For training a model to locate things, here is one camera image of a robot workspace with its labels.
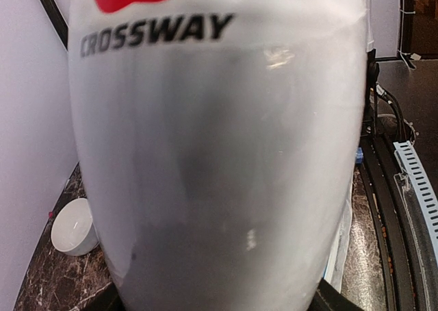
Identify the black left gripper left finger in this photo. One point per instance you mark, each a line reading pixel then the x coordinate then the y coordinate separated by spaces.
pixel 103 298

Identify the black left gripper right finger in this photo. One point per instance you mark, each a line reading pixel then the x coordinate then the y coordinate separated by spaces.
pixel 326 298

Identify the white shuttlecock tube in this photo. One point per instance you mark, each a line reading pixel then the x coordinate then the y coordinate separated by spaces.
pixel 216 141

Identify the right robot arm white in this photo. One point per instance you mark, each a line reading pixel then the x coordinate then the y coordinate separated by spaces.
pixel 370 31

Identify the right blue badminton racket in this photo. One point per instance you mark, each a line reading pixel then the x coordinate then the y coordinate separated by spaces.
pixel 359 156

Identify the blue racket bag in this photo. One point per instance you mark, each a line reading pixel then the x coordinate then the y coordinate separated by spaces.
pixel 334 271

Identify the white ceramic bowl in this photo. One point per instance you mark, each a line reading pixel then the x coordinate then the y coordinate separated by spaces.
pixel 73 231

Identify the white cable duct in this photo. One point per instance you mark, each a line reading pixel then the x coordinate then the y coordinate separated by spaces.
pixel 411 165

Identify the black vertical frame post left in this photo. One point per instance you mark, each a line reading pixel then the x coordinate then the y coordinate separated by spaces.
pixel 57 20

